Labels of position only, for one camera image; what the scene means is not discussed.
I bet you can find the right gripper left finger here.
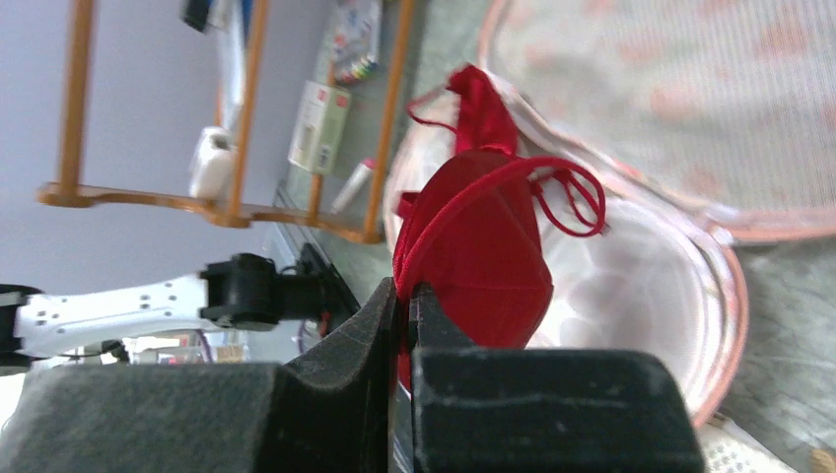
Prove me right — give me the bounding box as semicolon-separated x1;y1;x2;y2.
1;278;397;472

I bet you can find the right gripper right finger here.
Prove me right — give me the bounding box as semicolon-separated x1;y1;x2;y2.
408;285;705;472

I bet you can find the red bra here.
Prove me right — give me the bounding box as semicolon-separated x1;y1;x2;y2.
391;63;607;393

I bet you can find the floral mesh laundry bag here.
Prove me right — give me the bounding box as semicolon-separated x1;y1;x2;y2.
476;1;835;425

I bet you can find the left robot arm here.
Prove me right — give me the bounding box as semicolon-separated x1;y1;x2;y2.
1;253;360;376

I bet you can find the beige round laundry bag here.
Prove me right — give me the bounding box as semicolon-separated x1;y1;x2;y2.
696;413;835;473

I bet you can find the plastic bag in rack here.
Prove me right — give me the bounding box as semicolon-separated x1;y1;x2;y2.
331;0;383;84

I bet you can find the white marker pen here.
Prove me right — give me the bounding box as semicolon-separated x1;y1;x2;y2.
330;159;376;214

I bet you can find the small white carton box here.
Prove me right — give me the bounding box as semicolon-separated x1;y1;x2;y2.
288;81;351;174

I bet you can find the orange wooden rack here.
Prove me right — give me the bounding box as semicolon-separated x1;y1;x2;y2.
35;0;419;246

